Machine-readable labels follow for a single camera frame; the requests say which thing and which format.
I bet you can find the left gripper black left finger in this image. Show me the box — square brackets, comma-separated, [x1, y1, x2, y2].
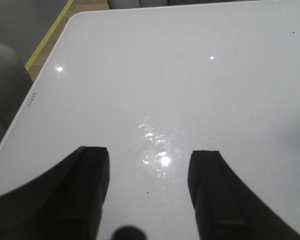
[0, 146, 110, 240]

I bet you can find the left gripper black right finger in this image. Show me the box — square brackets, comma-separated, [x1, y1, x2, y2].
[187, 150, 300, 240]

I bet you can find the left beige upholstered chair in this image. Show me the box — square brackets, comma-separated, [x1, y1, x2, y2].
[0, 43, 33, 143]

